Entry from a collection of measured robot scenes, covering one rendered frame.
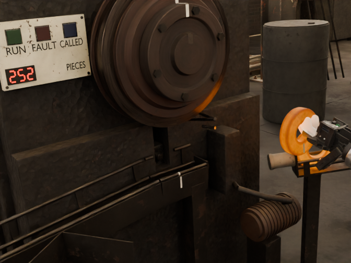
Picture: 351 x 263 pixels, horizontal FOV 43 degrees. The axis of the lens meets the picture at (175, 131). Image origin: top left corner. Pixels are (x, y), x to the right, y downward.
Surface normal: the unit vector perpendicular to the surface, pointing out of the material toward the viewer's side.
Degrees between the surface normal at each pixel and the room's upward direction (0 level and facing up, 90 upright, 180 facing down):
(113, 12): 90
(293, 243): 0
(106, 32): 90
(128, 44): 76
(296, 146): 89
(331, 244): 0
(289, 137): 89
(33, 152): 0
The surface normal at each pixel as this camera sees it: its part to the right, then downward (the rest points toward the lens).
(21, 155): -0.06, -0.94
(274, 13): -0.80, 0.24
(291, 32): -0.38, 0.32
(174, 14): 0.59, 0.23
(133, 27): -0.39, -0.13
